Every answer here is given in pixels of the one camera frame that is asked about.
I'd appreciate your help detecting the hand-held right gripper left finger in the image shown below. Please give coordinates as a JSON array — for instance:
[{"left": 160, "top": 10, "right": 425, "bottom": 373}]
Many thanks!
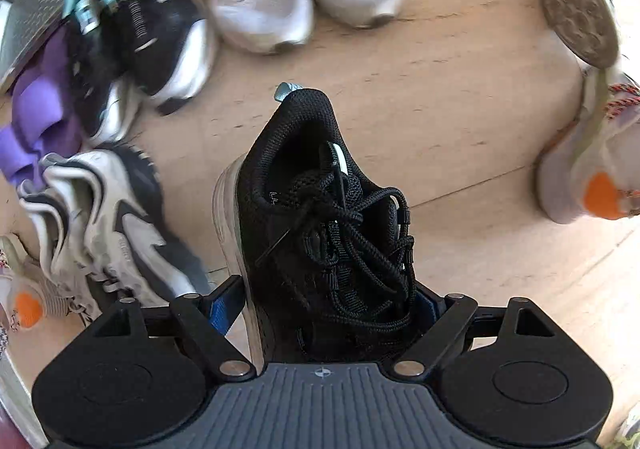
[{"left": 92, "top": 274, "right": 256, "bottom": 377}]

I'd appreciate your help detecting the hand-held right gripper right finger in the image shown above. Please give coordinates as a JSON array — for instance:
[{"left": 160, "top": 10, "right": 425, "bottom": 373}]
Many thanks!
[{"left": 392, "top": 286, "right": 556, "bottom": 377}]

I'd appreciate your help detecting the chunky grey black sneaker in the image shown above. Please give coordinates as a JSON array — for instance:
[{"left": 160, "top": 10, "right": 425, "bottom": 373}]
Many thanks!
[{"left": 17, "top": 144, "right": 213, "bottom": 315}]

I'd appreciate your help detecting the purple foam slipper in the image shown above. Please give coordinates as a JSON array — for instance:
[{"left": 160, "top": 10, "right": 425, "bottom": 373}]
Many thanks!
[
  {"left": 0, "top": 122, "right": 86, "bottom": 185},
  {"left": 11, "top": 32, "right": 76, "bottom": 130}
]

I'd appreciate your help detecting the metal shoe rack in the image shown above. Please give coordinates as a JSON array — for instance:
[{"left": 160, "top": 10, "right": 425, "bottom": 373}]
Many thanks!
[{"left": 0, "top": 0, "right": 108, "bottom": 95}]

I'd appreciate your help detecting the white sneaker with orange patch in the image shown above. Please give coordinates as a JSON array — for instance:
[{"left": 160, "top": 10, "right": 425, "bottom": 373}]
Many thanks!
[
  {"left": 0, "top": 234, "right": 103, "bottom": 350},
  {"left": 537, "top": 64, "right": 640, "bottom": 226}
]

